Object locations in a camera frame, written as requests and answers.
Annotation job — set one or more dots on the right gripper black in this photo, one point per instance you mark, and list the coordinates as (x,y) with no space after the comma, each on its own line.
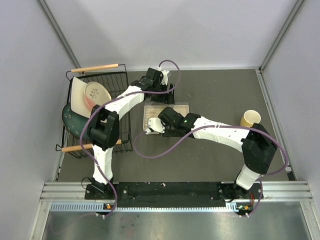
(167,133)

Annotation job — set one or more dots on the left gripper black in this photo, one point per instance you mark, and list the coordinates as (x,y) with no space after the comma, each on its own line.
(166,98)

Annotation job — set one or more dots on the clear acrylic jewelry box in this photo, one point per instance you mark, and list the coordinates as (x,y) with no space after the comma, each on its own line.
(150,112)

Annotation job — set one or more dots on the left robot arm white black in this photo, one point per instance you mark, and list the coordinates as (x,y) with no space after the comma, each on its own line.
(104,127)

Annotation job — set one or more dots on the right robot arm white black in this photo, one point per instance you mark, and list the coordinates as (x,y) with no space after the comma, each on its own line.
(257,148)

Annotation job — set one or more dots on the round pink cream plate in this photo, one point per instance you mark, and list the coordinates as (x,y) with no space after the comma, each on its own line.
(96,94)

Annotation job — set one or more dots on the yellow mug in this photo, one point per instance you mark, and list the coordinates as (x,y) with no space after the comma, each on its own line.
(249,118)

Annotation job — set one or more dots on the square cream plate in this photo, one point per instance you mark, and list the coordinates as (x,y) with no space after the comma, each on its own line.
(78,101)

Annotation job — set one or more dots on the dark green round plate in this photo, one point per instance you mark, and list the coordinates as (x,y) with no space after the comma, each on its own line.
(73,122)

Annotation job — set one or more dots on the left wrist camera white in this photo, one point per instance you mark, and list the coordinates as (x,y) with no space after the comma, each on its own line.
(165,76)

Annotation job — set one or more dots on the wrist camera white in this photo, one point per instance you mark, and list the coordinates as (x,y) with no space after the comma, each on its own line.
(165,76)
(154,126)

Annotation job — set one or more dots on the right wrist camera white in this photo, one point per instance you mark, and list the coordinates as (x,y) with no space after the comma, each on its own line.
(154,126)

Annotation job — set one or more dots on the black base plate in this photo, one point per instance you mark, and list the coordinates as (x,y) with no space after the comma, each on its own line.
(152,191)

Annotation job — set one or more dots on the grey slotted cable duct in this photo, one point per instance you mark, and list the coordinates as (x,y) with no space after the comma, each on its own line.
(104,208)

